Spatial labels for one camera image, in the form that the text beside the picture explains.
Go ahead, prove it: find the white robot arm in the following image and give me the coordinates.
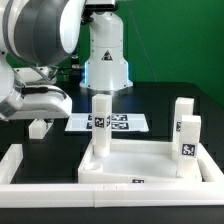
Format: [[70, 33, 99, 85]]
[[0, 0, 132, 120]]

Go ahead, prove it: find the white desk tabletop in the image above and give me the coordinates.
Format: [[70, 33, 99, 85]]
[[78, 139, 202, 184]]

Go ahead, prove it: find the white U-shaped obstacle frame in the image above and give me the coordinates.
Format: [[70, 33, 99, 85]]
[[0, 144, 224, 208]]

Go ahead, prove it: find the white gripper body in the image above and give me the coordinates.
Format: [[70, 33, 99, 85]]
[[0, 85, 72, 120]]

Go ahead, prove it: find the marker tag sheet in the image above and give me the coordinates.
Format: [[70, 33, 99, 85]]
[[65, 113, 149, 132]]

